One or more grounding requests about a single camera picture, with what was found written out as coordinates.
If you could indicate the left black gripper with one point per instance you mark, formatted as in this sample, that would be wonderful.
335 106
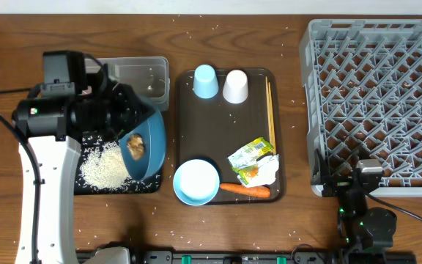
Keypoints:
132 111

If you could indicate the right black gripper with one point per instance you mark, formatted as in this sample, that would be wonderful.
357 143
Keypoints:
321 176

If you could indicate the brown mushroom food scrap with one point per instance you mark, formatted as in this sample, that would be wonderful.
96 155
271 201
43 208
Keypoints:
136 147

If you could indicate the dark blue plate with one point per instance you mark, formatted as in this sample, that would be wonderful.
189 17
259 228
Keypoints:
153 133

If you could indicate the pile of white rice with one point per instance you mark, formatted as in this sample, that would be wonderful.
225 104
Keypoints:
101 168

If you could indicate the light blue bowl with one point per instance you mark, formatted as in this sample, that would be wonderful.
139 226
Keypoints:
196 182

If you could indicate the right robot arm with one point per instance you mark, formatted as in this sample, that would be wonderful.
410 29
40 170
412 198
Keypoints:
367 231

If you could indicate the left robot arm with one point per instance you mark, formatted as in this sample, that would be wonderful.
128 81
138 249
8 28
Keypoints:
57 164

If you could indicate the grey dishwasher rack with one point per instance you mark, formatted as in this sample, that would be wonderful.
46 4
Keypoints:
363 85

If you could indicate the clear plastic container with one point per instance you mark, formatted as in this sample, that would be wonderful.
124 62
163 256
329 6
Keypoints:
147 75

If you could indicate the black plastic tray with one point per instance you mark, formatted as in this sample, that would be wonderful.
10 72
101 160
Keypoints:
148 187

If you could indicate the wooden chopstick right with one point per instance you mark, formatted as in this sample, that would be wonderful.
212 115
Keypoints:
272 117

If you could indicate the wooden chopstick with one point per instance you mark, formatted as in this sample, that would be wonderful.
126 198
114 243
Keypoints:
272 117
267 100

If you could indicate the crumpled white wrapper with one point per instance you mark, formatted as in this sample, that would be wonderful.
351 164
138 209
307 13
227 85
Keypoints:
262 173

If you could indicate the orange carrot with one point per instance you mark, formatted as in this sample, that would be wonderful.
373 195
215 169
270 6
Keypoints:
259 191

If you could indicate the light blue cup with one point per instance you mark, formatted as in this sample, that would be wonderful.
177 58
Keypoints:
205 82

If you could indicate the dark brown serving tray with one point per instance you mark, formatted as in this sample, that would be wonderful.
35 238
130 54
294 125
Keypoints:
212 129

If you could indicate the wooden chopstick left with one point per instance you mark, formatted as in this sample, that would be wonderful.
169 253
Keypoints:
267 100

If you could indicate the white cup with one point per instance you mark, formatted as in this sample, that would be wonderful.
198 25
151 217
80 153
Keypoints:
235 88

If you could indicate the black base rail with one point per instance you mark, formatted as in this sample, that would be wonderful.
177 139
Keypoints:
298 257

